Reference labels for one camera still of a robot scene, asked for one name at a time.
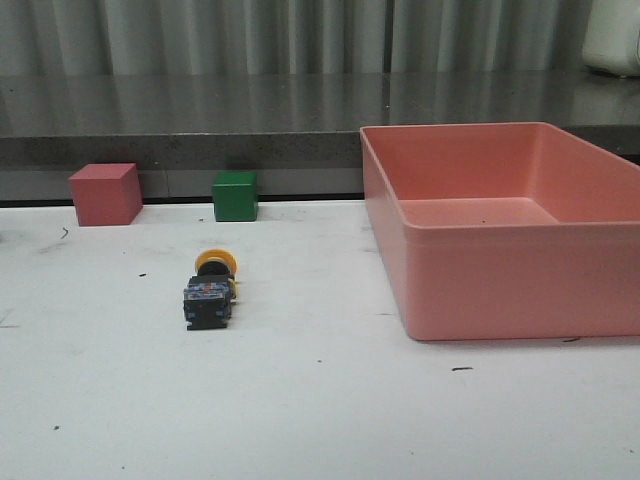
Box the green cube block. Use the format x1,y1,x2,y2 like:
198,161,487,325
212,171,258,222

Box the pink cube block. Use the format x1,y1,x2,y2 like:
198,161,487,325
68,163,143,227

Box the white appliance on counter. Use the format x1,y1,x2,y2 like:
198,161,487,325
582,0,639,77

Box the yellow mushroom push button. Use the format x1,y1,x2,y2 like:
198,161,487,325
183,248,237,331

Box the dark grey counter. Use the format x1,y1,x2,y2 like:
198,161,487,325
1,70,639,206

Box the pink plastic bin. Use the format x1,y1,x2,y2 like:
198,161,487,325
360,122,639,341

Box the grey pleated curtain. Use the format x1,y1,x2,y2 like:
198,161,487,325
1,1,591,76

